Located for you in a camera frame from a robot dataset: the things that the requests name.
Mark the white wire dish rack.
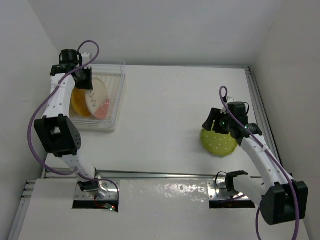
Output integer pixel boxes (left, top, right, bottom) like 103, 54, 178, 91
69, 61, 126, 132

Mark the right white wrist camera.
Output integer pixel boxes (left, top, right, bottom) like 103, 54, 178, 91
224, 96, 236, 103

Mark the front aluminium frame rail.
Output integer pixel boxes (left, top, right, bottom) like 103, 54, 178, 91
43, 167, 283, 180

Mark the green dotted plate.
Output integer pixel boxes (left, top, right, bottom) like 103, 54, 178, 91
200, 129, 238, 157

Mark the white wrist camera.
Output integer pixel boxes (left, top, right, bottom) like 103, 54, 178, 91
81, 52, 92, 60
224, 96, 236, 103

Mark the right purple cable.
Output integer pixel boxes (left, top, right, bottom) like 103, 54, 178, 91
219, 85, 300, 240

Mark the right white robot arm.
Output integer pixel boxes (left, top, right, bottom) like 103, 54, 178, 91
202, 101, 309, 226

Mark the orange dotted plate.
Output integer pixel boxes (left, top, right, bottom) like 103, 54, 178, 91
70, 88, 91, 118

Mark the small green circuit board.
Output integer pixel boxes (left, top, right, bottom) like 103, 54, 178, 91
94, 199, 116, 212

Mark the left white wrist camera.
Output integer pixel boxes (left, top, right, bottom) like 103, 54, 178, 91
81, 52, 92, 60

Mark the white foreground cover board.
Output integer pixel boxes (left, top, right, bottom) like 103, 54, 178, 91
19, 178, 295, 240

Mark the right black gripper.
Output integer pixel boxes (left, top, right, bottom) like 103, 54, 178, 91
202, 107, 234, 135

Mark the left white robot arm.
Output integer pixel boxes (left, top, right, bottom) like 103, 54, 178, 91
33, 49, 102, 198

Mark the white pink floral plate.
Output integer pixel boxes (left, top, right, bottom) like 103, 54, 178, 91
85, 77, 110, 120

